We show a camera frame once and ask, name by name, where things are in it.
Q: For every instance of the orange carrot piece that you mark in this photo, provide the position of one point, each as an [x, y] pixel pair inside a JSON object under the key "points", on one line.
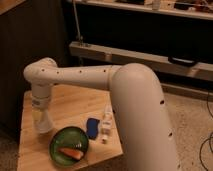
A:
{"points": [[74, 153]]}

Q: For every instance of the wooden table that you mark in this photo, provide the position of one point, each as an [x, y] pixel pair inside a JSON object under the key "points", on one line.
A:
{"points": [[70, 106]]}

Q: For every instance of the grey metal case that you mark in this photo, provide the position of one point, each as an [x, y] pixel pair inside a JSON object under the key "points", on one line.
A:
{"points": [[158, 63]]}

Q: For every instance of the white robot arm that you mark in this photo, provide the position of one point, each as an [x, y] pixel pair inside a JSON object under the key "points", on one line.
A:
{"points": [[137, 101]]}

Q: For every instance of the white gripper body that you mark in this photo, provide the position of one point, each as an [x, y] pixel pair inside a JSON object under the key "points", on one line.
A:
{"points": [[40, 103]]}

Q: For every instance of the blue sponge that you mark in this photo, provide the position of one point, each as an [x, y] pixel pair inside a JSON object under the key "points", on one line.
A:
{"points": [[92, 128]]}

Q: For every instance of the small clear plastic bottle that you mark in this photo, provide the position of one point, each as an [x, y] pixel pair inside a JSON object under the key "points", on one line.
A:
{"points": [[106, 123]]}

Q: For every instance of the green plate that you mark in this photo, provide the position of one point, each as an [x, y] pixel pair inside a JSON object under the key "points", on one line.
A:
{"points": [[68, 137]]}

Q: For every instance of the black case handle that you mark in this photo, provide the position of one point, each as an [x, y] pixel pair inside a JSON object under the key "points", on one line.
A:
{"points": [[182, 62]]}

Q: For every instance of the dark wooden cabinet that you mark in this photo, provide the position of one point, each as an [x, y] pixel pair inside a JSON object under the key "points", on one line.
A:
{"points": [[33, 30]]}

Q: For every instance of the metal pole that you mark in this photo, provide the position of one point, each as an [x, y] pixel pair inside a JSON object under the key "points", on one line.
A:
{"points": [[79, 37]]}

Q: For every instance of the cluttered upper shelf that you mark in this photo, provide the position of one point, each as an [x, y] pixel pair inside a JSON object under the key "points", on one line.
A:
{"points": [[148, 9]]}

